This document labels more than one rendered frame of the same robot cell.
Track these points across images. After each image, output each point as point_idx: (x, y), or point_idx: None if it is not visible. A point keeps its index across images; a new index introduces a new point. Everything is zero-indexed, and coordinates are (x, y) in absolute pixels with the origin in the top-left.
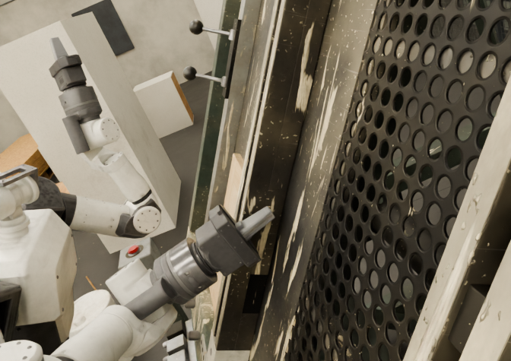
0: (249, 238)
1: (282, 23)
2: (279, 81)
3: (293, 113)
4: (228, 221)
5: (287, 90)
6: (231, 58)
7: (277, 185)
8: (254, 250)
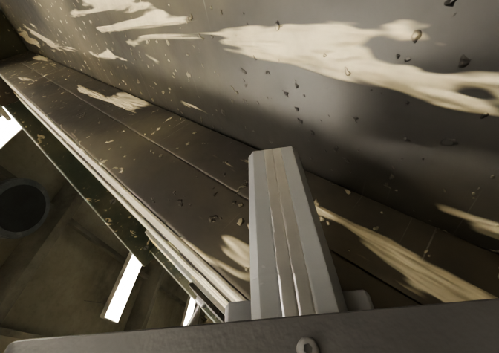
0: (364, 307)
1: (37, 105)
2: (77, 120)
3: (135, 114)
4: (15, 341)
5: (98, 114)
6: (216, 313)
7: (237, 169)
8: None
